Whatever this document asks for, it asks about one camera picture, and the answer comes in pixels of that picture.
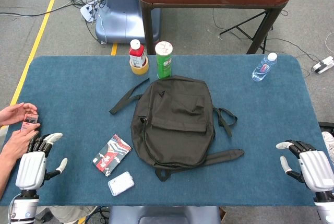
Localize person right hand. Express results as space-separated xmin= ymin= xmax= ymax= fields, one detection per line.
xmin=0 ymin=122 xmax=42 ymax=166

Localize person left hand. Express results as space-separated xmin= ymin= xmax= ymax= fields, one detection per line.
xmin=0 ymin=102 xmax=38 ymax=127

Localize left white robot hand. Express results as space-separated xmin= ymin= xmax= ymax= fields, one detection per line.
xmin=15 ymin=132 xmax=68 ymax=191

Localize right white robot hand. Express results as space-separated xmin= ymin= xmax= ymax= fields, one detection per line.
xmin=276 ymin=139 xmax=334 ymax=200

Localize pink smartphone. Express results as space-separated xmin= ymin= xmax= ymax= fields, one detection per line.
xmin=20 ymin=113 xmax=39 ymax=133

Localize black backpack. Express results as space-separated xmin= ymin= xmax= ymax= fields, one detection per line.
xmin=109 ymin=74 xmax=245 ymax=182

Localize person right forearm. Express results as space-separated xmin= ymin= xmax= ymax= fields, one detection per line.
xmin=0 ymin=153 xmax=19 ymax=196

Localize red black patterned book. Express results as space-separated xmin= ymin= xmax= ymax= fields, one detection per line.
xmin=91 ymin=134 xmax=133 ymax=178

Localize white shoe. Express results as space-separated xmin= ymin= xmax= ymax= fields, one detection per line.
xmin=320 ymin=131 xmax=334 ymax=163

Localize beige trousers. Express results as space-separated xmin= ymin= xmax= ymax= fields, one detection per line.
xmin=33 ymin=205 xmax=98 ymax=224

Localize blue table cloth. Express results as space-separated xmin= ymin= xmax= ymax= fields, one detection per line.
xmin=0 ymin=54 xmax=328 ymax=207

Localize white plastic case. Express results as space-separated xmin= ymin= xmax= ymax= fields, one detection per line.
xmin=108 ymin=171 xmax=135 ymax=197

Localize white power strip black plug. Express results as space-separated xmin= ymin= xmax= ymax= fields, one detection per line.
xmin=312 ymin=56 xmax=334 ymax=75

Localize clear water bottle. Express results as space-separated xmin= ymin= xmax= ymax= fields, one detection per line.
xmin=251 ymin=52 xmax=278 ymax=82

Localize white power strip with plugs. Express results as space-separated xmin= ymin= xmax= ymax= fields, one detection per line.
xmin=79 ymin=0 xmax=105 ymax=22

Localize yellow tape roll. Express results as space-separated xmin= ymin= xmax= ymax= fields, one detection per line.
xmin=129 ymin=56 xmax=150 ymax=75

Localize red juice bottle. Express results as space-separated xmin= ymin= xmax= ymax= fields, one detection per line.
xmin=128 ymin=39 xmax=147 ymax=68

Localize grey blue robot torso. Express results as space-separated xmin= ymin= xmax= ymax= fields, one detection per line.
xmin=108 ymin=205 xmax=222 ymax=224

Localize blue machine base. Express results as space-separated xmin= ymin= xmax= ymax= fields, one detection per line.
xmin=94 ymin=0 xmax=161 ymax=44

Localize green chips can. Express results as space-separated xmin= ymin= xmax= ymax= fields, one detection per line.
xmin=154 ymin=41 xmax=174 ymax=80

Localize long black floor cable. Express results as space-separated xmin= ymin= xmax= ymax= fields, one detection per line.
xmin=0 ymin=0 xmax=81 ymax=18

